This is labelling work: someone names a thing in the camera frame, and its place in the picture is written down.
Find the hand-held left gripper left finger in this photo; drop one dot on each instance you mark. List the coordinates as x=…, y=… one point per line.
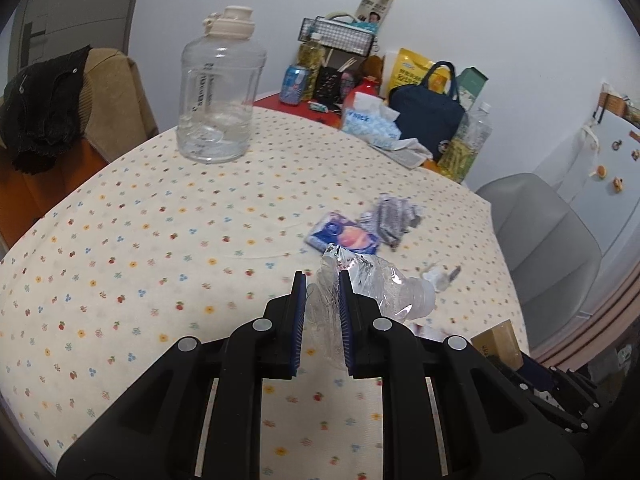
x=298, y=325

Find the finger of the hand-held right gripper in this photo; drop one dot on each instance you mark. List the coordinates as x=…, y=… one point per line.
x=537, y=397
x=560, y=377

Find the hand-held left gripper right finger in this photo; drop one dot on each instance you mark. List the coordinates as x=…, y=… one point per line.
x=345, y=325

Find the crushed clear plastic bottle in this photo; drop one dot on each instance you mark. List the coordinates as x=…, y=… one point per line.
x=380, y=285

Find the small brown cardboard box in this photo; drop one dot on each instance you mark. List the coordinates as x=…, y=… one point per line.
x=497, y=342

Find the blue snack packet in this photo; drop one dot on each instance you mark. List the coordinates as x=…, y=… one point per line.
x=340, y=232

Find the small clear wrapper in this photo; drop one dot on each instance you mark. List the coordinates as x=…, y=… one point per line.
x=440, y=278

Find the silver foil wrapper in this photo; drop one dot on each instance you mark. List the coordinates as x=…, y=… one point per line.
x=390, y=217

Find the grey upholstered chair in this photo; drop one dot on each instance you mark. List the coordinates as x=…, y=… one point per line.
x=540, y=240

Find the floral tablecloth table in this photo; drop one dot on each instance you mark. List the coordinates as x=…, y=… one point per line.
x=150, y=240

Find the grey white cloth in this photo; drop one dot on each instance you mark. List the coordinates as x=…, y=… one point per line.
x=407, y=152

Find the white fridge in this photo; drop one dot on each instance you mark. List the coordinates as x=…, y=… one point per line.
x=615, y=200

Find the bear shaped fridge magnet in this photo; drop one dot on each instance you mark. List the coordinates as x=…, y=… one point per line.
x=618, y=184

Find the blue tissue pack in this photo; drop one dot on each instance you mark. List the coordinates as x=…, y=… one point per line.
x=367, y=122

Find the round orange fridge magnet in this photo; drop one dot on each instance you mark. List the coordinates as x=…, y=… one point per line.
x=600, y=172

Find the clear bottle with floral filling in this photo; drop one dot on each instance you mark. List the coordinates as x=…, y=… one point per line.
x=465, y=150

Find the navy lunch bag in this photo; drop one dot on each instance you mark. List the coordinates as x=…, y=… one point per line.
x=425, y=120

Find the red table mat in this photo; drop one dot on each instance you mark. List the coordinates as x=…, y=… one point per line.
x=272, y=103

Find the red bottle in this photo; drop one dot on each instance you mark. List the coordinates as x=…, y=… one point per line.
x=369, y=87

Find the blue drink can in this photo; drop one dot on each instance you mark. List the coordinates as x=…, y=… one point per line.
x=294, y=85

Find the black utensil holder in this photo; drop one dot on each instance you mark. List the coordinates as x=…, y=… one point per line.
x=330, y=85

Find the translucent hanging mesh bag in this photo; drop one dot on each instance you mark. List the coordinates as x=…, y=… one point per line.
x=590, y=135

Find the large clear water jug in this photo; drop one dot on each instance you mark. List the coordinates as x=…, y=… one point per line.
x=220, y=90

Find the brown plush toy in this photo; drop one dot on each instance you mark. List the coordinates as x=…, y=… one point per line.
x=374, y=66

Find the yellow snack packet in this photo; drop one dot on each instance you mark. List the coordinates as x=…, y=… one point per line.
x=407, y=70

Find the tall green box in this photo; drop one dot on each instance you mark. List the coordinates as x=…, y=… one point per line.
x=472, y=82

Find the brown woven basket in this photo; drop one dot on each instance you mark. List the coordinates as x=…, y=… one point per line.
x=612, y=102

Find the orange chair seat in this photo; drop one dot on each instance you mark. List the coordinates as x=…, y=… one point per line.
x=50, y=190

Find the tan upholstered chair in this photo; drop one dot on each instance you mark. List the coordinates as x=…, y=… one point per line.
x=115, y=100

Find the white printed paper bag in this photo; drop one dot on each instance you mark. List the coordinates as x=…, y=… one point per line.
x=377, y=5

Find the black garment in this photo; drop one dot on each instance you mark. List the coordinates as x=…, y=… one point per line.
x=45, y=110

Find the white door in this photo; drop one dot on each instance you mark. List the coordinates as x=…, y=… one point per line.
x=75, y=10

